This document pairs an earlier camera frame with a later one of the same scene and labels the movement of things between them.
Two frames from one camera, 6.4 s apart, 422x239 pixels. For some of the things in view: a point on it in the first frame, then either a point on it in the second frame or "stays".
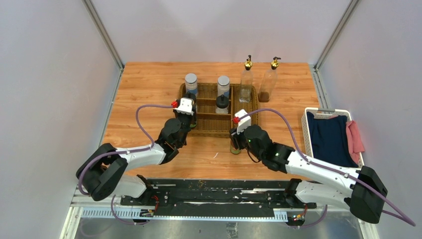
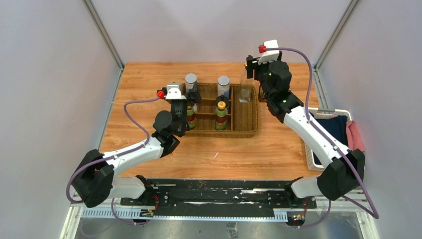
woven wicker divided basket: x=211 y=124 stays
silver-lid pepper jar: x=191 y=81 stays
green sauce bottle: x=233 y=150 → x=220 y=121
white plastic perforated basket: x=322 y=113 stays
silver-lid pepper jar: x=223 y=85 stays
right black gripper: x=236 y=138 → x=253 y=64
